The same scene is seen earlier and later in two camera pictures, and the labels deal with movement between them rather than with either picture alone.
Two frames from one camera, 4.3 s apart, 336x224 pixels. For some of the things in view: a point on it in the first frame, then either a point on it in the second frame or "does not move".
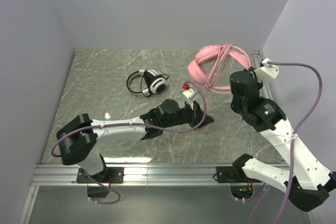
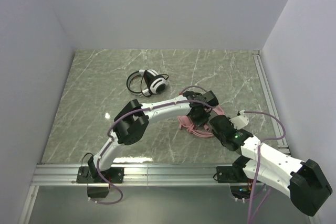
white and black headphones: x=152 y=82 does not move
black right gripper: x=251 y=70 to x=217 y=123
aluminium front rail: x=54 y=174 does not move
